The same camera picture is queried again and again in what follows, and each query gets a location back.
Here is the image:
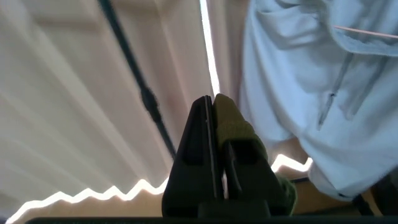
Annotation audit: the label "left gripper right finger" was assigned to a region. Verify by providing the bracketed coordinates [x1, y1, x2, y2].
[219, 139, 289, 217]

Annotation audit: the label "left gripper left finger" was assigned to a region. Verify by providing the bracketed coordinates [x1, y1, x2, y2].
[161, 95, 223, 218]

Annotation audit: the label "green garment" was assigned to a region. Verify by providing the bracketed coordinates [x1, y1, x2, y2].
[212, 93, 298, 216]

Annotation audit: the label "pale grey shorts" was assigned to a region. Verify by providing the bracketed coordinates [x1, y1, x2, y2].
[239, 0, 398, 202]

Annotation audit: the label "pink clothes hanger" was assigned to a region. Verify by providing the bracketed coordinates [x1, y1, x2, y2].
[334, 25, 398, 40]

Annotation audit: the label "black clothes rack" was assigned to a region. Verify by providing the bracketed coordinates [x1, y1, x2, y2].
[98, 0, 376, 216]

